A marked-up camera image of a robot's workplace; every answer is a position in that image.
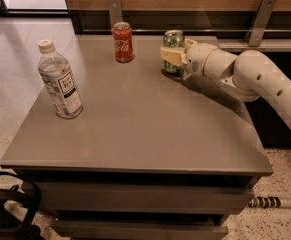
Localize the green soda can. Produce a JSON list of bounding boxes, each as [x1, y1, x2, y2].
[[163, 30, 185, 75]]

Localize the black chair base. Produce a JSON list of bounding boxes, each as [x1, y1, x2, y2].
[[0, 171, 45, 240]]

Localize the right metal wall bracket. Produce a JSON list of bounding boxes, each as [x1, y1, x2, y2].
[[244, 0, 277, 47]]

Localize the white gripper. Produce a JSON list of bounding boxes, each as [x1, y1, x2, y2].
[[160, 39, 237, 84]]

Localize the left metal wall bracket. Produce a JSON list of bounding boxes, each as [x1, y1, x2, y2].
[[108, 0, 123, 27]]

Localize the red cola can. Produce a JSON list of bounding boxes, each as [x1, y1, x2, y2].
[[112, 22, 133, 63]]

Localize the clear plastic tea bottle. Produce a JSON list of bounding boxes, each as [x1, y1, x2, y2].
[[38, 39, 83, 119]]

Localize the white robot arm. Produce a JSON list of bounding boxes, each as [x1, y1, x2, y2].
[[160, 39, 291, 130]]

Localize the metal wall bracket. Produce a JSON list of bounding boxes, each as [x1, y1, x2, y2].
[[108, 0, 123, 27], [244, 0, 277, 47]]

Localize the black white striped cable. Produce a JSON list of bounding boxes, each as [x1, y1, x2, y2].
[[247, 196, 291, 210]]

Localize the grey drawer cabinet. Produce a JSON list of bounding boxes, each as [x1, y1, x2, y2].
[[1, 36, 272, 240]]

